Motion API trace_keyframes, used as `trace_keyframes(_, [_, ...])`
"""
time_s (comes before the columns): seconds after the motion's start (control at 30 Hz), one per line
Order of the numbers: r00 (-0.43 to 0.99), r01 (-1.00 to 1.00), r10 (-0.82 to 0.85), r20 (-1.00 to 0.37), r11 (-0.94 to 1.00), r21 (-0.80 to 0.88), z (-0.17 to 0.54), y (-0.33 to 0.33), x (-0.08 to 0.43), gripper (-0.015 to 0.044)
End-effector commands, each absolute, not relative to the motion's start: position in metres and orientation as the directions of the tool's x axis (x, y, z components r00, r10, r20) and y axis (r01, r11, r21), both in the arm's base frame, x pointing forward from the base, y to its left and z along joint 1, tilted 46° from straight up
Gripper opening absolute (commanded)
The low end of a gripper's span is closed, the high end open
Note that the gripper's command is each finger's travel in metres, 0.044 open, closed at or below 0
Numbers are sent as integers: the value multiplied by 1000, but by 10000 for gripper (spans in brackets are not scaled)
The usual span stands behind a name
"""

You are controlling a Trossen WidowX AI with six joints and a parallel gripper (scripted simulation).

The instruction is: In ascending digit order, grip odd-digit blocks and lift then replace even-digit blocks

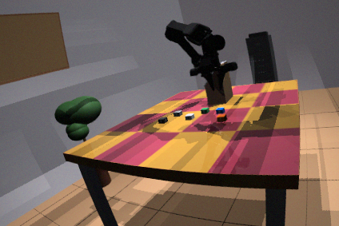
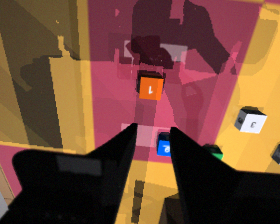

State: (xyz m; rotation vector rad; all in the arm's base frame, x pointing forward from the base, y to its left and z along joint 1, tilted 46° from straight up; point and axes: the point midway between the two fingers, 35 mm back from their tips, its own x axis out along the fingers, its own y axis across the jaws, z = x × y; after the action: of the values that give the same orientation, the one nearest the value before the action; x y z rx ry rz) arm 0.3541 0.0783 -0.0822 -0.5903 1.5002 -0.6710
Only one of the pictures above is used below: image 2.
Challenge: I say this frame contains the blue block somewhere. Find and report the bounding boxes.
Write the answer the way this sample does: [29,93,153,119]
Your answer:
[156,134,171,157]

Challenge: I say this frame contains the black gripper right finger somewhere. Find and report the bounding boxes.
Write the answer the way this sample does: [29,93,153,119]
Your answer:
[169,127,280,224]

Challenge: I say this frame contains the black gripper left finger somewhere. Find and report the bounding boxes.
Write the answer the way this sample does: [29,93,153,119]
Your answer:
[12,123,138,224]

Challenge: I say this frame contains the green block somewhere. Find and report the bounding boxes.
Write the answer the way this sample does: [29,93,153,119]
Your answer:
[202,146,224,160]

